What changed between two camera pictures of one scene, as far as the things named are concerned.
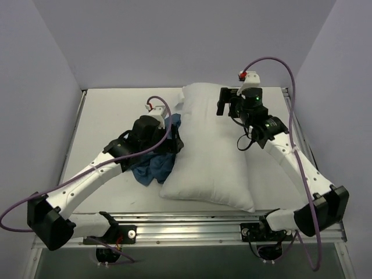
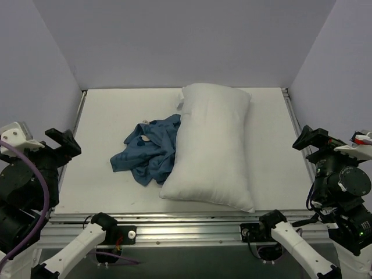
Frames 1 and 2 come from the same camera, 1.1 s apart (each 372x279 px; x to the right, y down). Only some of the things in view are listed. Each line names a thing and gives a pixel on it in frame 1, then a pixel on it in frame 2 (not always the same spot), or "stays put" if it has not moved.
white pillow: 211,166 stays put
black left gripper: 175,140 to 61,144
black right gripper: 225,97 to 313,139
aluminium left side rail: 83,95 stays put
